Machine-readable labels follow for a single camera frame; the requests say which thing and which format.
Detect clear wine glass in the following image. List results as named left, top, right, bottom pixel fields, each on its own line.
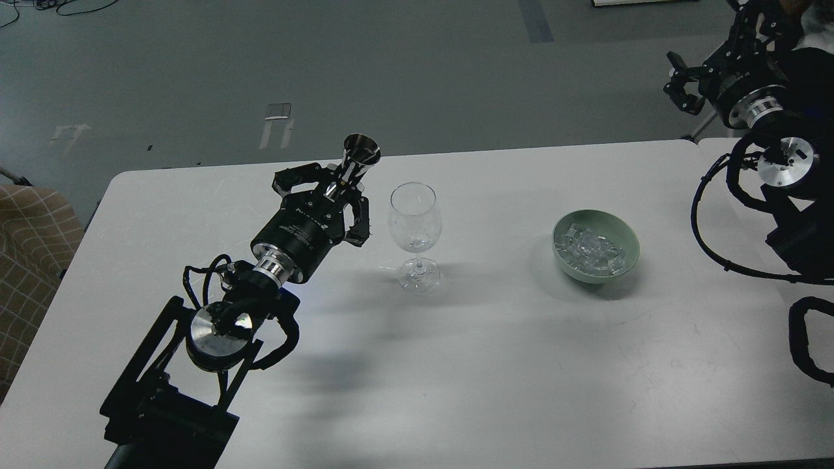
left=388, top=182, right=442, bottom=293

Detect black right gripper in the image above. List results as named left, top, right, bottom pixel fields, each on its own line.
left=663, top=1, right=803, bottom=130

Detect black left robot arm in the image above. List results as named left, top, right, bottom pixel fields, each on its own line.
left=100, top=160, right=373, bottom=468

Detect steel double jigger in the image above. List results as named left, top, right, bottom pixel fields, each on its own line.
left=324, top=134, right=381, bottom=201

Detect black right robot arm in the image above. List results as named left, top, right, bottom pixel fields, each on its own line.
left=664, top=1, right=832, bottom=286

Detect person in dark clothes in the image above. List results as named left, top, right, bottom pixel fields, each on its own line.
left=778, top=1, right=833, bottom=76

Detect pile of ice cubes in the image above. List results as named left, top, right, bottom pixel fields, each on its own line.
left=555, top=223, right=627, bottom=277

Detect green bowl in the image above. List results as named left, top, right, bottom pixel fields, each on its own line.
left=551, top=210, right=641, bottom=285

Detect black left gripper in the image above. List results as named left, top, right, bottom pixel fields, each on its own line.
left=251, top=163, right=371, bottom=284

